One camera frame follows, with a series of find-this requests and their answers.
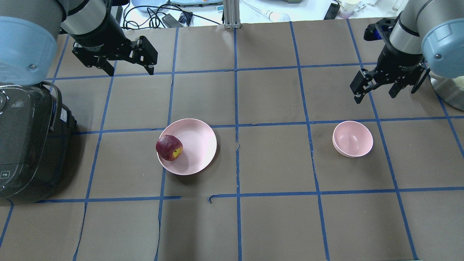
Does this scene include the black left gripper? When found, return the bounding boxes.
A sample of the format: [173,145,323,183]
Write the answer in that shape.
[72,29,158,76]

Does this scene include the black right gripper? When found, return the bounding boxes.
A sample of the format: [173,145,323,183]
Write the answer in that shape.
[350,46,430,104]

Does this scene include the pink bowl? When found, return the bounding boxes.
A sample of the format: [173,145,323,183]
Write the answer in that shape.
[332,121,373,158]

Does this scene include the red apple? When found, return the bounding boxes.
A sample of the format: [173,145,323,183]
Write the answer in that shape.
[156,135,183,161]

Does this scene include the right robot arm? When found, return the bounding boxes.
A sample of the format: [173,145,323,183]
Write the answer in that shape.
[350,0,464,104]

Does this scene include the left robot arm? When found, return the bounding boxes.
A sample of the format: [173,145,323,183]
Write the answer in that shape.
[0,0,158,85]

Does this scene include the blue plate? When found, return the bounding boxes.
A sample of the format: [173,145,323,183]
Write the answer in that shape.
[130,0,170,13]

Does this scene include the pink plate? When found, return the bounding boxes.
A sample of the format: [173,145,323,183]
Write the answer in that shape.
[157,119,217,175]

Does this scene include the black power adapter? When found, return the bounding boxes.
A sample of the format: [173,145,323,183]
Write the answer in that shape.
[161,14,183,28]

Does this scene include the white steamed bun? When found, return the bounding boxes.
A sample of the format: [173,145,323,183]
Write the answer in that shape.
[453,76,464,89]

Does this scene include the purple white cup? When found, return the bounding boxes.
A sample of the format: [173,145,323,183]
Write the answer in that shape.
[338,0,361,19]

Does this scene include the dark grey rice cooker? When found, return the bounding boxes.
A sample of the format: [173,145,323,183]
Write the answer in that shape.
[0,81,77,206]

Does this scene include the light bulb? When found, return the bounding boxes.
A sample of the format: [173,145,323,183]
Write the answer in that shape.
[240,0,291,22]

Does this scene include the aluminium frame post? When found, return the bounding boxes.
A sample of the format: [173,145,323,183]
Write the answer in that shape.
[222,0,241,29]

